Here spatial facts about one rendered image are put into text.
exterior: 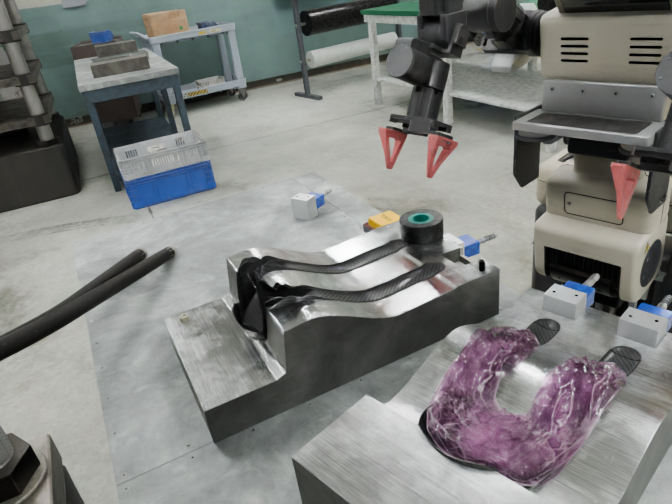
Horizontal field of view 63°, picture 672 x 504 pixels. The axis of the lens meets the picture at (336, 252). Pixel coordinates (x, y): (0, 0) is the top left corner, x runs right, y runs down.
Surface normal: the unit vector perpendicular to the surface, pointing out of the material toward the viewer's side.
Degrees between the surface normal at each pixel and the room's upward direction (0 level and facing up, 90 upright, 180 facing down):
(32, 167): 90
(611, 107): 90
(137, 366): 0
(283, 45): 90
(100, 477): 0
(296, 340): 90
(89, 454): 0
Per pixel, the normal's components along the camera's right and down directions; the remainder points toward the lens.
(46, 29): 0.41, 0.39
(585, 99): -0.72, 0.40
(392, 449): -0.12, -0.88
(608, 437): -0.30, -0.74
